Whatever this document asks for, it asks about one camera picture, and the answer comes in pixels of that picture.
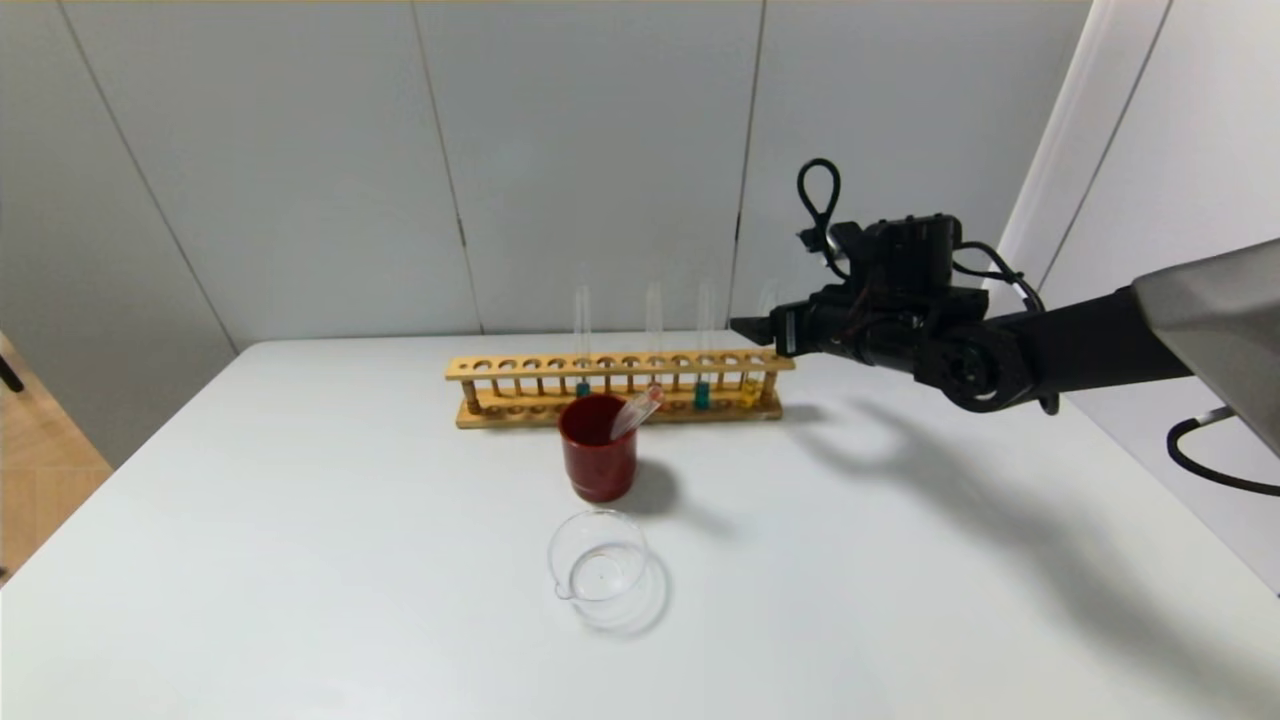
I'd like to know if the wooden test tube rack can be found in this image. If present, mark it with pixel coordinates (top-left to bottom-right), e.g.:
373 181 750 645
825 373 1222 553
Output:
445 348 797 429

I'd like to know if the red pigment glass test tube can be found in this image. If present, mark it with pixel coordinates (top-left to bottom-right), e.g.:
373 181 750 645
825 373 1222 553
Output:
645 282 665 413

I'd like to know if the clear glass beaker dish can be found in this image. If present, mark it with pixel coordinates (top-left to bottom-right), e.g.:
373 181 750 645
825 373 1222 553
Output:
547 508 669 633

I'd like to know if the red plastic cup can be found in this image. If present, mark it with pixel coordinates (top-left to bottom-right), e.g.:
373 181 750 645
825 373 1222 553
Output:
558 393 639 504

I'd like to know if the blue pigment glass test tube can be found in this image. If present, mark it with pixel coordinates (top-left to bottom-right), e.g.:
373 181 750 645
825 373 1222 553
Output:
695 280 718 411
574 285 593 399

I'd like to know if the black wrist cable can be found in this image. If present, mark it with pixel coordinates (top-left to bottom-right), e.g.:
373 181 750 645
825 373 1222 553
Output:
950 240 1046 313

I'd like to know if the black looped camera cable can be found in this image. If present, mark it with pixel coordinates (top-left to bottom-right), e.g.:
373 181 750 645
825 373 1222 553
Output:
797 158 846 276

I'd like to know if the empty glass test tube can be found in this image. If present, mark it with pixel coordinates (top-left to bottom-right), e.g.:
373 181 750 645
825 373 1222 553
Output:
610 385 665 442

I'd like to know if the yellow pigment glass test tube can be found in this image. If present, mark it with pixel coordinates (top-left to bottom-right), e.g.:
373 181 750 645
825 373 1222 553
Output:
740 278 781 409

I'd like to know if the black arm base cable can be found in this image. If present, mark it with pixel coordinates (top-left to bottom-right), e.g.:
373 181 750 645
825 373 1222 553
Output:
1167 405 1280 498

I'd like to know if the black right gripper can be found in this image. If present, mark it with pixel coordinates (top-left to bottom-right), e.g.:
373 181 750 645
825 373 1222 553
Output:
729 299 864 364

